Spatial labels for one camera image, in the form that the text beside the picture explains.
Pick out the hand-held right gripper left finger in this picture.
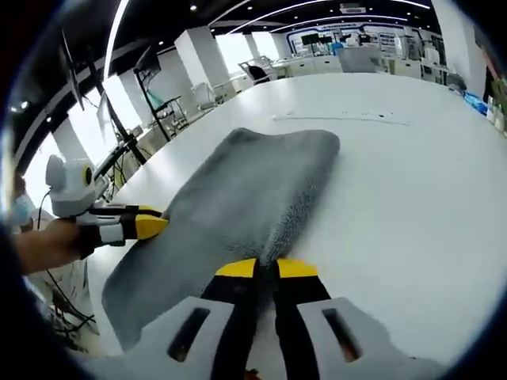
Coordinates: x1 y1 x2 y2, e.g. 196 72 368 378
89 257 262 380

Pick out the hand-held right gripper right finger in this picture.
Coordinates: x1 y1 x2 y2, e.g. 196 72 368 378
273 257 451 380

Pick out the grey towel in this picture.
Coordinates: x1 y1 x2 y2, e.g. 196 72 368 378
101 127 341 353

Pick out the person's left hand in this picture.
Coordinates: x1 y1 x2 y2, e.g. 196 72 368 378
41 217 86 265

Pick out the blue face mask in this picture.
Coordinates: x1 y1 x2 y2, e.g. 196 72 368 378
14 195 37 223

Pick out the grey hanging panel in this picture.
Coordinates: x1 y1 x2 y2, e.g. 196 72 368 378
60 26 87 111

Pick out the white office chair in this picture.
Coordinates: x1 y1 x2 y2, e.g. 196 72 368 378
191 82 218 112

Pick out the black monitor on stand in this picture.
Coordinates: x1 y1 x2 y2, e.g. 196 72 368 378
133 44 180 143

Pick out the flat white strip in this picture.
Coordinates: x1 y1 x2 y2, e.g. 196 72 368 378
272 110 411 127

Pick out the black office chair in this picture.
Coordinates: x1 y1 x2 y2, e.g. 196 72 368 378
246 64 271 86

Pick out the grey office chair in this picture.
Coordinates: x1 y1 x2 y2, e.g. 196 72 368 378
336 47 378 74

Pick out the blue plastic bag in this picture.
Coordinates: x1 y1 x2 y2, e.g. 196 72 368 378
462 89 491 116

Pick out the green potted plant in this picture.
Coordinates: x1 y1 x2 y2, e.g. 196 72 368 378
486 77 507 132

